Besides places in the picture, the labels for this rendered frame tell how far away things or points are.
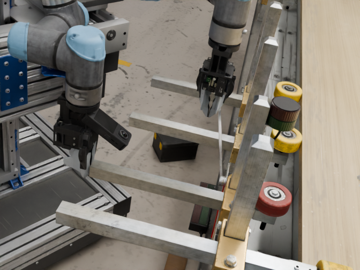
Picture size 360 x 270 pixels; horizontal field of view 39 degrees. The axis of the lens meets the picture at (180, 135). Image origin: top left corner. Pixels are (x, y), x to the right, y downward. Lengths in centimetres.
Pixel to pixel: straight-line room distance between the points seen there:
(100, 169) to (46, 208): 85
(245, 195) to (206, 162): 181
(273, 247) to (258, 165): 64
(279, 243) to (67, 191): 95
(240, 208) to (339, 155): 53
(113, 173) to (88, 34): 33
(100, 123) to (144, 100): 197
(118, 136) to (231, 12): 35
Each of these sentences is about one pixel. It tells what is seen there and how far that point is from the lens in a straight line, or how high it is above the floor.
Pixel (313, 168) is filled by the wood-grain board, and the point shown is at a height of 90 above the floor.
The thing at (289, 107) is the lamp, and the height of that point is 111.
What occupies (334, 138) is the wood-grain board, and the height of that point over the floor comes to 90.
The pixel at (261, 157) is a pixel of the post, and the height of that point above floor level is 115.
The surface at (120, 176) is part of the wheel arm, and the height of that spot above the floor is 86.
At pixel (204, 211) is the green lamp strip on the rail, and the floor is 70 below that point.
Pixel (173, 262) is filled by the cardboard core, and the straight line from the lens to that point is 202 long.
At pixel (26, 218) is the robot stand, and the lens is 196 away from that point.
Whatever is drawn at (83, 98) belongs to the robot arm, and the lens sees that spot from 104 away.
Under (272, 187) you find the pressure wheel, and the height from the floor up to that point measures 91.
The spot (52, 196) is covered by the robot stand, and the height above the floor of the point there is 21.
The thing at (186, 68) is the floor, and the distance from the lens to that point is 347.
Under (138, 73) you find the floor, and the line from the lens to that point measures 332.
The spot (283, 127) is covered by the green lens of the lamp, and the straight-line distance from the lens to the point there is 104.
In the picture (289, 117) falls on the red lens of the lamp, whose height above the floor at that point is 110.
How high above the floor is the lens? 161
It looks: 35 degrees down
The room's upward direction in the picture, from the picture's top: 11 degrees clockwise
